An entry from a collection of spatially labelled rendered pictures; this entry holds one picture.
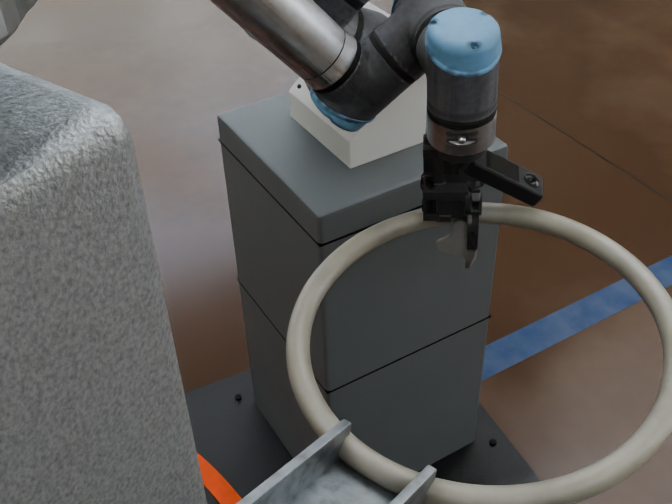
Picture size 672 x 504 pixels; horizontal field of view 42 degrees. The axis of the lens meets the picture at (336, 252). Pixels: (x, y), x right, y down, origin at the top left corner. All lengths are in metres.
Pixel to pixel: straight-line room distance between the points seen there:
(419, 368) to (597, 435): 0.59
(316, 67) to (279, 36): 0.07
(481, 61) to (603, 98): 2.51
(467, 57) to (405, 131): 0.51
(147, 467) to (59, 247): 0.13
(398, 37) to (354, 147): 0.36
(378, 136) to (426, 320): 0.41
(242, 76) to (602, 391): 2.05
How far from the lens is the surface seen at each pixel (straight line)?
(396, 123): 1.53
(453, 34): 1.08
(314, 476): 0.96
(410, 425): 1.94
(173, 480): 0.42
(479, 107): 1.10
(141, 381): 0.36
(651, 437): 1.01
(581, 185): 3.03
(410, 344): 1.74
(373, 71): 1.18
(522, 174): 1.23
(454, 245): 1.25
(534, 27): 4.09
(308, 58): 1.14
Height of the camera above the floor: 1.69
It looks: 39 degrees down
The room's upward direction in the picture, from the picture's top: 2 degrees counter-clockwise
